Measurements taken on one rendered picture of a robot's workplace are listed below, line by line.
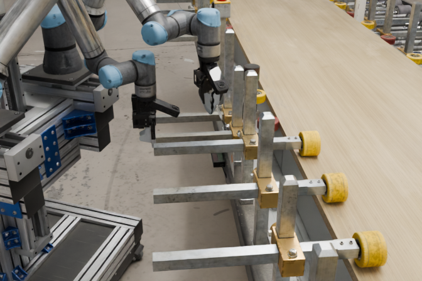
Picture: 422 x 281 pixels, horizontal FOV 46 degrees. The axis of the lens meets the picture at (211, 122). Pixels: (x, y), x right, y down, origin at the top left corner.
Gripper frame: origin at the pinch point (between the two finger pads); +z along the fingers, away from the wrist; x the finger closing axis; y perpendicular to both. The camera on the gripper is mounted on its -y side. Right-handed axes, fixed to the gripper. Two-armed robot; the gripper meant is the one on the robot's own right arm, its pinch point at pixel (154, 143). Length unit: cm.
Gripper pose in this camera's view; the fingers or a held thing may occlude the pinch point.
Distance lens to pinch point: 182.0
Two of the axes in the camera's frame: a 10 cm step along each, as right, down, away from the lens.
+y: -10.0, 0.4, -0.9
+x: 1.0, 4.5, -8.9
